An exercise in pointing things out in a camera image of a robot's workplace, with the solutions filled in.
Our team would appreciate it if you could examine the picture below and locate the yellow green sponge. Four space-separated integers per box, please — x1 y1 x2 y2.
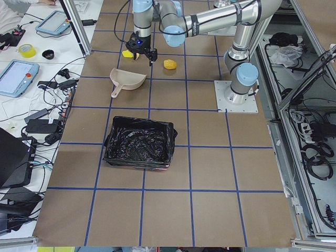
122 50 129 58

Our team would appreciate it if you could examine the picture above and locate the yellow toy potato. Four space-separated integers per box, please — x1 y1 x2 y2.
163 59 177 70

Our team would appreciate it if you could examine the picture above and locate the small black bowl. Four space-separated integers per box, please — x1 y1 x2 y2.
42 49 55 60

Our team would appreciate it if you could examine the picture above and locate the yellow tape roll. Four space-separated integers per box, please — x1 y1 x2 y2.
18 44 36 58

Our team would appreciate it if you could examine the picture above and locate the blue teach pendant far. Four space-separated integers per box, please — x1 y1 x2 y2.
35 10 70 37

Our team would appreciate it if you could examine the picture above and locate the black power adapter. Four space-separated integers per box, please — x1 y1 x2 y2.
26 119 62 134

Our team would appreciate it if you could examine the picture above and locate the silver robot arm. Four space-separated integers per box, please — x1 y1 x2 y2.
126 1 262 106

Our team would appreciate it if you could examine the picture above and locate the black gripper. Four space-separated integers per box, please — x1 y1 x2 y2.
126 31 158 66

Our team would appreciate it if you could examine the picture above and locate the beige plastic dustpan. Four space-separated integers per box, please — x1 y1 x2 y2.
110 68 147 98

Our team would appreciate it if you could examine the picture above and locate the white crumpled cloth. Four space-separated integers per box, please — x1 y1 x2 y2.
270 45 303 67

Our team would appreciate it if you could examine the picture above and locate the blue teach pendant near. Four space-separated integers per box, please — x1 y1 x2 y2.
1 59 39 98

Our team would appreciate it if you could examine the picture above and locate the blue teach pendant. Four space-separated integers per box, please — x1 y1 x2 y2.
1 59 39 98
35 10 70 37

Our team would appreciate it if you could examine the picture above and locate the black computer box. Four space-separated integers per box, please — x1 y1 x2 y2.
1 129 37 189

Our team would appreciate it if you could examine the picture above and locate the aluminium frame post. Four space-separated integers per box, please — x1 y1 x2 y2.
59 0 91 57

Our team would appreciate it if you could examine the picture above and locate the orange power strip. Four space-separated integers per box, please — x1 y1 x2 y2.
59 89 76 120

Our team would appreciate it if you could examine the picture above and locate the pink bin with black bag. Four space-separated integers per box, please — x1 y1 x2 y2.
103 116 178 170

